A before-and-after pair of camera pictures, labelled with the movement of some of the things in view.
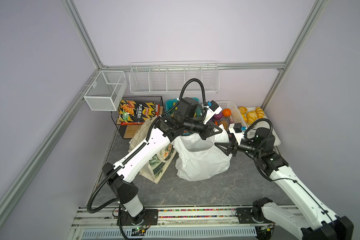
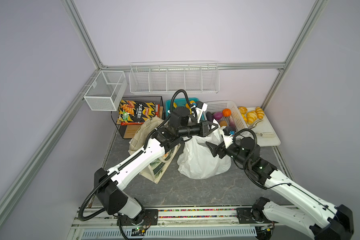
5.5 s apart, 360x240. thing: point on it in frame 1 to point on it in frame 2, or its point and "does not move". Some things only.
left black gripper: x=208 y=130 does not move
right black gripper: x=234 y=147 to x=217 y=148
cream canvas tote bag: x=153 y=170 does not move
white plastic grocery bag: x=198 y=158 does not move
